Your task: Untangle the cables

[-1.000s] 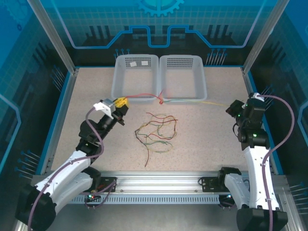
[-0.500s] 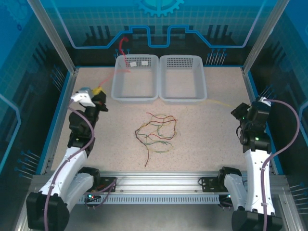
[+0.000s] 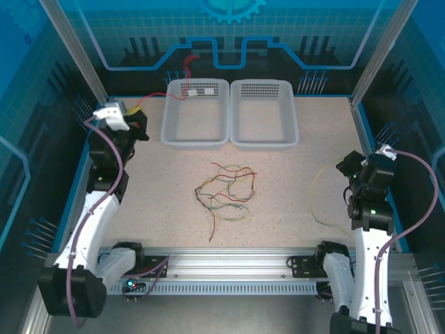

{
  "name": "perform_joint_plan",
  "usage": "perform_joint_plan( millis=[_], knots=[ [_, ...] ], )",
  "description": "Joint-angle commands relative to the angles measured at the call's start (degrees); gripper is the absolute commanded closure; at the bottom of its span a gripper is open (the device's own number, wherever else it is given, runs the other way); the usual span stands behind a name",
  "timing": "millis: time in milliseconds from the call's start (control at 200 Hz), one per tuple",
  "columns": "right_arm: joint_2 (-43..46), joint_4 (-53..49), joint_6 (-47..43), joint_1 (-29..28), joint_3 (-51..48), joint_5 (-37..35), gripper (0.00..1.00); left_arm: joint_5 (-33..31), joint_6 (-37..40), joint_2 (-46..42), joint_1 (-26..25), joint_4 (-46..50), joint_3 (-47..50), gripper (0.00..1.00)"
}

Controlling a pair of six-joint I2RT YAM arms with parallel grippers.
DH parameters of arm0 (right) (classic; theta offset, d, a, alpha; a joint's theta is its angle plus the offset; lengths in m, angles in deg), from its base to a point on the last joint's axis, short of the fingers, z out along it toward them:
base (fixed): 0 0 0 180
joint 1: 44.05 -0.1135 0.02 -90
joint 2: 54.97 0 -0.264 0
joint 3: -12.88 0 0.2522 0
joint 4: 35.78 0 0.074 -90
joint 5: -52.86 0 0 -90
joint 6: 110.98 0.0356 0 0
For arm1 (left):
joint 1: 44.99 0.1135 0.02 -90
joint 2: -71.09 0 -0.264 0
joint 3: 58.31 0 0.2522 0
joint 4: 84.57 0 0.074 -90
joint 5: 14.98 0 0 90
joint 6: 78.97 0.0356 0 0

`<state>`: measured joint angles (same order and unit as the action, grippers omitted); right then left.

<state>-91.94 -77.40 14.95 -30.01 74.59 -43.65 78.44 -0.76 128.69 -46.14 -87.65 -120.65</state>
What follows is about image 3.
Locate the white basket with labels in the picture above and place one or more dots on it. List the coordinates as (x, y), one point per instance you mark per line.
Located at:
(194, 139)

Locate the black mounting plate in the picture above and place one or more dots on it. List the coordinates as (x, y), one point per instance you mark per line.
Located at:
(301, 266)
(156, 266)

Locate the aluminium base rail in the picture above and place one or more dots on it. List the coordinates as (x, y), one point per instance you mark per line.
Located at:
(226, 257)

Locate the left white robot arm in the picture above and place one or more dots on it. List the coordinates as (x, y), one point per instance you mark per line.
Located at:
(87, 226)

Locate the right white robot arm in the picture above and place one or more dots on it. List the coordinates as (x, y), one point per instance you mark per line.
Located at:
(366, 264)

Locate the aluminium frame post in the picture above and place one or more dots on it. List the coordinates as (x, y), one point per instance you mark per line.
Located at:
(382, 52)
(80, 52)

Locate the small lit electronics module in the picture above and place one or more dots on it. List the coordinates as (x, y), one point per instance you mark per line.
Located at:
(132, 285)

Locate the white plastic basket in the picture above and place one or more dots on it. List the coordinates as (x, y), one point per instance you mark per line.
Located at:
(264, 141)

